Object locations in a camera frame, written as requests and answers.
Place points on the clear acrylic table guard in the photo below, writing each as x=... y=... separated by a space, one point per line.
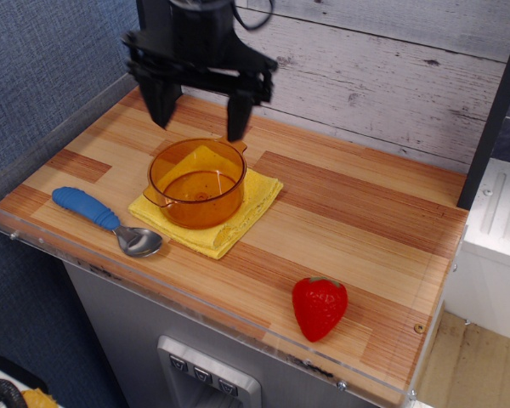
x=371 y=177

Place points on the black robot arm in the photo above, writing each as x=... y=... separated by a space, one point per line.
x=196 y=46

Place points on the blue handled metal spoon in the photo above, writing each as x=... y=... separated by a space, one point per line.
x=134 y=242

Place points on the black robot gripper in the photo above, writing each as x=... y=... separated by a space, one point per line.
x=200 y=49

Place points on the red plastic strawberry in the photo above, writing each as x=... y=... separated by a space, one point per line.
x=319 y=304

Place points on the yellow folded towel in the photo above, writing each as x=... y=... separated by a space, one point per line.
x=259 y=193

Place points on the orange transparent pot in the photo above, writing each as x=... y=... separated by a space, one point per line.
x=198 y=183

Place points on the grey toy fridge cabinet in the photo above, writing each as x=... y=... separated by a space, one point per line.
x=164 y=356

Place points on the yellow object at corner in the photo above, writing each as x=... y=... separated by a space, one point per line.
x=36 y=398

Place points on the black right vertical post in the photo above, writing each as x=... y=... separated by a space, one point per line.
x=487 y=141

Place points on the white ribbed side counter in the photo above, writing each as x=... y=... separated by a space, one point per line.
x=478 y=287

